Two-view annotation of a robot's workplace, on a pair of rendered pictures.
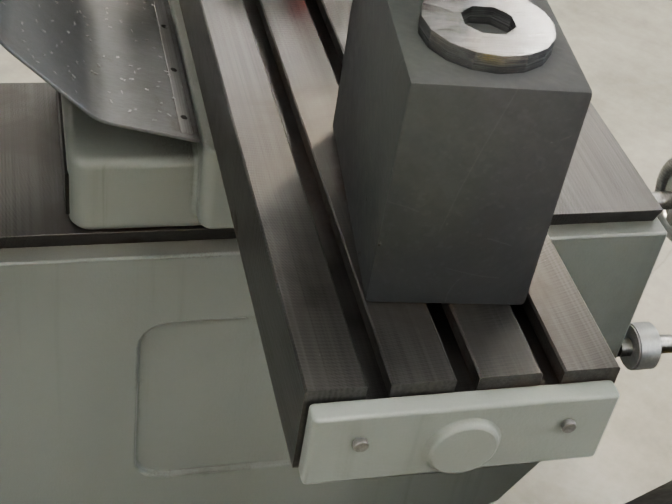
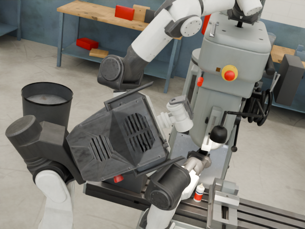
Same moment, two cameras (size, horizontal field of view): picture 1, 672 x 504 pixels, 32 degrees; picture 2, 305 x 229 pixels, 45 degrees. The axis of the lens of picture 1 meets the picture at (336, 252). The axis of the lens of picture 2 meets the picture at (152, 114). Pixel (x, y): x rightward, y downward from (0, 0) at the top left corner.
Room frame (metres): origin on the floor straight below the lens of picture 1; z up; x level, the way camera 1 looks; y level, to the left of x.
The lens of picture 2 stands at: (1.50, -1.47, 2.23)
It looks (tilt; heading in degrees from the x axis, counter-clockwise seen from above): 27 degrees down; 116
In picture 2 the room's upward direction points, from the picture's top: 11 degrees clockwise
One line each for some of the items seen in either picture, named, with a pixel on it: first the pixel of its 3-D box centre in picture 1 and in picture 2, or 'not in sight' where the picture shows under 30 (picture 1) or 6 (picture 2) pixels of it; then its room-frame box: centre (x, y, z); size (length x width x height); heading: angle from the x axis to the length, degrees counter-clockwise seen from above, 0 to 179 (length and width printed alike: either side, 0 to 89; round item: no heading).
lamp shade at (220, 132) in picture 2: not in sight; (219, 132); (1.16, -0.10, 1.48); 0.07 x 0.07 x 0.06
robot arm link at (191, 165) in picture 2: not in sight; (185, 172); (1.08, -0.13, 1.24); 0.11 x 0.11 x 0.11; 4
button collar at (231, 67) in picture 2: not in sight; (229, 73); (1.14, -0.14, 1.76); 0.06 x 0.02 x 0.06; 19
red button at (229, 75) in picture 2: not in sight; (229, 75); (1.15, -0.16, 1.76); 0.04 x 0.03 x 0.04; 19
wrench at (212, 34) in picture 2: not in sight; (213, 28); (1.02, -0.11, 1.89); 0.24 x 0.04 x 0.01; 110
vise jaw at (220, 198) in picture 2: not in sight; (226, 199); (1.25, 0.08, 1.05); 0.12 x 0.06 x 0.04; 21
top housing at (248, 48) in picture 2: not in sight; (233, 43); (1.06, 0.09, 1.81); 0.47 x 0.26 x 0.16; 109
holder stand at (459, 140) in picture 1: (445, 104); (127, 166); (0.73, -0.06, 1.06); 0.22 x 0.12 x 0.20; 13
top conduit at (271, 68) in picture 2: not in sight; (265, 54); (1.20, 0.16, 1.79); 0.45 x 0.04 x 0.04; 109
